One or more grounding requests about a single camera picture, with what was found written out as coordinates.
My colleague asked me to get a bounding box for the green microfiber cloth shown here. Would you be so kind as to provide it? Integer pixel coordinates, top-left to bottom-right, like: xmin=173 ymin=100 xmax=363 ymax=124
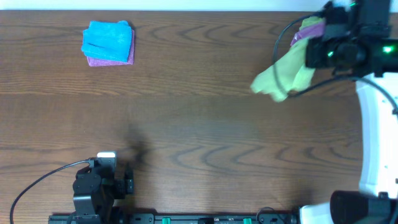
xmin=251 ymin=16 xmax=325 ymax=102

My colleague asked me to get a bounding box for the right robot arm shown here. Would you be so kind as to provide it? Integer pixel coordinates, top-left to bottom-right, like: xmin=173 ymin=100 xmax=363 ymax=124
xmin=299 ymin=0 xmax=397 ymax=223

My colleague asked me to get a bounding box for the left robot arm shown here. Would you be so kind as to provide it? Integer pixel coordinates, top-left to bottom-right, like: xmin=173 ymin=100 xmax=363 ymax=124
xmin=71 ymin=166 xmax=134 ymax=224

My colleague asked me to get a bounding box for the crumpled purple cloth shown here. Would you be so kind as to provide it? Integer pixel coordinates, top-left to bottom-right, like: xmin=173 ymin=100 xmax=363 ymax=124
xmin=290 ymin=22 xmax=325 ymax=47

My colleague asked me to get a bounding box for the folded magenta cloth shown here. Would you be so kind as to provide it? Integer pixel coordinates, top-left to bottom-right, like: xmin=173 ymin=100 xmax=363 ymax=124
xmin=86 ymin=30 xmax=135 ymax=67

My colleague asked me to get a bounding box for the folded blue cloth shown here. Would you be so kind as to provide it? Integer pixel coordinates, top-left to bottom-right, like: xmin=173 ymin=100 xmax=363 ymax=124
xmin=81 ymin=21 xmax=133 ymax=63

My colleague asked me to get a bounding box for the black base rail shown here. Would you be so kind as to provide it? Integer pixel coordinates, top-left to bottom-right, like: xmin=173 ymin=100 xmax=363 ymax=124
xmin=47 ymin=212 xmax=300 ymax=224

